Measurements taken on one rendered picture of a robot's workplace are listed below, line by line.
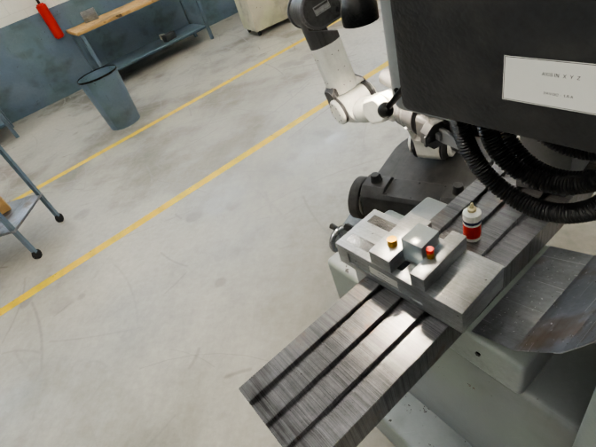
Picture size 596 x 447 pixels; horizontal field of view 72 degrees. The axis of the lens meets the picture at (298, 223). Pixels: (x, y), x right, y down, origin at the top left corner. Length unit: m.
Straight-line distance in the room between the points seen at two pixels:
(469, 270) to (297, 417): 0.45
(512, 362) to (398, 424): 0.72
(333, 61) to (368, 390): 0.85
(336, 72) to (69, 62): 7.07
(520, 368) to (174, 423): 1.59
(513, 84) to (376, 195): 1.51
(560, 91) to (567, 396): 0.87
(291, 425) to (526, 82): 0.72
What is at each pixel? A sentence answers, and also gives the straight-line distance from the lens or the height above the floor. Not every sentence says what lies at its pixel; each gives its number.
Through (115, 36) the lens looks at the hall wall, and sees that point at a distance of 8.22.
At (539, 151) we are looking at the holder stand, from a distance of 1.15.
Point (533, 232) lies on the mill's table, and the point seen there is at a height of 0.93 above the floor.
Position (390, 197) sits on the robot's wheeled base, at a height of 0.59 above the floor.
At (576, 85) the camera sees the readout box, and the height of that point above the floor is 1.56.
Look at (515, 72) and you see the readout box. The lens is 0.31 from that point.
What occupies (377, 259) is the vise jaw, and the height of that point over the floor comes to 1.02.
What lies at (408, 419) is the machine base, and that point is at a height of 0.20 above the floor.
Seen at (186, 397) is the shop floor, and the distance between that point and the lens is 2.19.
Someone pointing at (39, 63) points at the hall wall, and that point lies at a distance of 8.02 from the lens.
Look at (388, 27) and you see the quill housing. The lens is 0.76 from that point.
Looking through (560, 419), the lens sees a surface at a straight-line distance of 1.08.
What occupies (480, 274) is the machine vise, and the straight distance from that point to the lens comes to 0.92.
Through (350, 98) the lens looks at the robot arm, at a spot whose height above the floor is 1.18.
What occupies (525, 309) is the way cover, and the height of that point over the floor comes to 0.87.
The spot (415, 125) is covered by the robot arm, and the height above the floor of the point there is 1.22.
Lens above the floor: 1.70
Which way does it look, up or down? 39 degrees down
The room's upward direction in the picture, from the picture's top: 20 degrees counter-clockwise
